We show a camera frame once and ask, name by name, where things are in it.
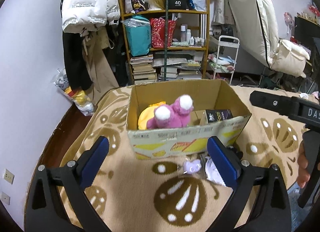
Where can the plastic bag of plush toys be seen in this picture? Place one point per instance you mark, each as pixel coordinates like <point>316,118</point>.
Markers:
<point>77,97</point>

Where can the black gift box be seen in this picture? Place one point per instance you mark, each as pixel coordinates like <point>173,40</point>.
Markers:
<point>177,1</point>

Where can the pink plush toy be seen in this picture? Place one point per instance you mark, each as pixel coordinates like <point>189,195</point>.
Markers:
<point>172,117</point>

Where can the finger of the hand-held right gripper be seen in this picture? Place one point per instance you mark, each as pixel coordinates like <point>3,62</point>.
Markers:
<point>275,103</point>

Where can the green pole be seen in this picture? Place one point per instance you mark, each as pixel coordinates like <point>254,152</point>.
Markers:
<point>166,34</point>

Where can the white trolley cart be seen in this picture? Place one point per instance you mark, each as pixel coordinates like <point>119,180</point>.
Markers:
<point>225,57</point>

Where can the teal bag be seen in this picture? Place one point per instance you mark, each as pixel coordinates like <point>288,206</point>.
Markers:
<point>137,37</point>

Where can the wall socket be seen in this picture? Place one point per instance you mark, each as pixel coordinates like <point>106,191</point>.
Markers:
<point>8,176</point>
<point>5,198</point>

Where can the cardboard box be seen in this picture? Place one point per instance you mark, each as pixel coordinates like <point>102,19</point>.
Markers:
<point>175,139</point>

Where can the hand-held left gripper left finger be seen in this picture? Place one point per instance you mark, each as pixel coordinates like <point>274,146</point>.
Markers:
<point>95,162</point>

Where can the white soft item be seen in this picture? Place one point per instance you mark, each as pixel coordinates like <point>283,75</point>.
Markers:
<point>212,172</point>

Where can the small purple plush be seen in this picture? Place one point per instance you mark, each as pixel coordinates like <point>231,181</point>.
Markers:
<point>192,167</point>

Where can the beige patterned blanket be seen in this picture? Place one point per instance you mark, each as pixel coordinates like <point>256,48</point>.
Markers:
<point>130,197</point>

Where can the black hanging garment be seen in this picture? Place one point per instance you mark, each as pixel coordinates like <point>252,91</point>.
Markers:
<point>75,64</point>

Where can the person's right hand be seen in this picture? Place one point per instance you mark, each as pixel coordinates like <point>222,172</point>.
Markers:
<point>302,172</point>

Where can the stack of books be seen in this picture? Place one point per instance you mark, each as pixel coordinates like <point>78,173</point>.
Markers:
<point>142,69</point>

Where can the white puffer jacket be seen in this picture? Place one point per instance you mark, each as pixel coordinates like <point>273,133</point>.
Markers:
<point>85,2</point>

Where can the pile of magazines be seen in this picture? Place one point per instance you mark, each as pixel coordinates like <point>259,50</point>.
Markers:
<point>180,66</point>

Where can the pink desk fan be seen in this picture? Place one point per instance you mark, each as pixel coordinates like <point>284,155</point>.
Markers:
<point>288,19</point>

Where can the black monitor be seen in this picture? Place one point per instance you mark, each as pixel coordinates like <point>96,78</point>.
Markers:
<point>306,31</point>

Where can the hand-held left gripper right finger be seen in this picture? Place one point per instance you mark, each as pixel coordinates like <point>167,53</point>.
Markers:
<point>221,162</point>

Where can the small black box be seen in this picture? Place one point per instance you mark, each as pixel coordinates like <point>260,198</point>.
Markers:
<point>217,116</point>

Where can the red patterned gift bag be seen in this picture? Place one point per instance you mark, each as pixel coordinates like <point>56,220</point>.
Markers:
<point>160,33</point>

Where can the group of small bottles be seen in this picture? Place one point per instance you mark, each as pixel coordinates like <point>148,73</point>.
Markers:
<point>192,38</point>

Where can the wooden shelf unit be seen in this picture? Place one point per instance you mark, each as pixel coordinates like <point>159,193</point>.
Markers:
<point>163,12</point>

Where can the beige hanging garment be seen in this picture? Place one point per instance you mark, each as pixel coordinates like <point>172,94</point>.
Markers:
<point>98,59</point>

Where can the yellow plush toy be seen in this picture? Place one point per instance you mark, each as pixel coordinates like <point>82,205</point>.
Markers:
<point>146,115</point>

